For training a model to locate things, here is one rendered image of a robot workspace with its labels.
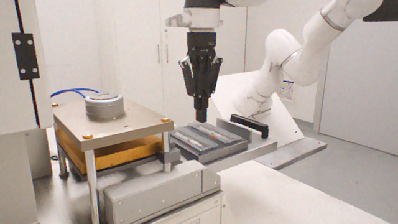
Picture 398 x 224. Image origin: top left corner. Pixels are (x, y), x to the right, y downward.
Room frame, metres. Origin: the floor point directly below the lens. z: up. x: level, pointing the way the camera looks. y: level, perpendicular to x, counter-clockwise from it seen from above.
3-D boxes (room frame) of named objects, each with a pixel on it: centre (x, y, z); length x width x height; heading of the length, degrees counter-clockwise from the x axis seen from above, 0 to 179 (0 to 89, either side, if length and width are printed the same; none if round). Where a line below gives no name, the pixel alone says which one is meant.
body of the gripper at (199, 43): (0.77, -0.01, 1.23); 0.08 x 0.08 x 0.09
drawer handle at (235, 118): (0.88, -0.15, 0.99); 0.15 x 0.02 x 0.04; 37
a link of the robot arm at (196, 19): (0.77, 0.02, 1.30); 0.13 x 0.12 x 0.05; 36
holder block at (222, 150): (0.77, -0.01, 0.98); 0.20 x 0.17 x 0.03; 37
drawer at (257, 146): (0.80, -0.04, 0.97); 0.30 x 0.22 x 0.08; 127
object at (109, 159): (0.62, 0.21, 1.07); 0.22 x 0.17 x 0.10; 37
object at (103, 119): (0.61, 0.24, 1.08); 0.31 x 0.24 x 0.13; 37
